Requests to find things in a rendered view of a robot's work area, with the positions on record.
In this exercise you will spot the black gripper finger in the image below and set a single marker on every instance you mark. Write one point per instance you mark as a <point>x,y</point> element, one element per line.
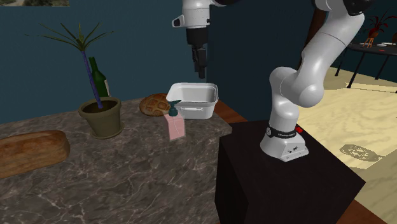
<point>201,62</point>

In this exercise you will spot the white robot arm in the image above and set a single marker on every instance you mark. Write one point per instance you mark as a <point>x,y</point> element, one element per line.
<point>313,71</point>

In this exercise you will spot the white rectangular tub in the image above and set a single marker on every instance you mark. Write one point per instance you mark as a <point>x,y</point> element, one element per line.
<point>195,100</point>

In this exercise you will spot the round crusty bread loaf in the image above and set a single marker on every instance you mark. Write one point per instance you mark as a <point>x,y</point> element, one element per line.
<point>153,105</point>

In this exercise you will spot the pink soap dispenser bottle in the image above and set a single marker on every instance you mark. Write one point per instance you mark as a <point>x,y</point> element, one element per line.
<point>176,125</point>

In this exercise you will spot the dark green wine bottle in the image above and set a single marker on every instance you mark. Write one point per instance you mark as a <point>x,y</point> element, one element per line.
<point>100,81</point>

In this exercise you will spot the potted plant in olive pot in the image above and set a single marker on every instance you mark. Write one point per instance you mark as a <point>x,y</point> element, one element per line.
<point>100,116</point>

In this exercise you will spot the black robot stand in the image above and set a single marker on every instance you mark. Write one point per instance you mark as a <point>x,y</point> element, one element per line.
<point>279,183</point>

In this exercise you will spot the black side table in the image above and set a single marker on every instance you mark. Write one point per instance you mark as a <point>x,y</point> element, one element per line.
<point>366,49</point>

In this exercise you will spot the long brown bread loaf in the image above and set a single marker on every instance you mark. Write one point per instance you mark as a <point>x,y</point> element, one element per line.
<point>29,152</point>

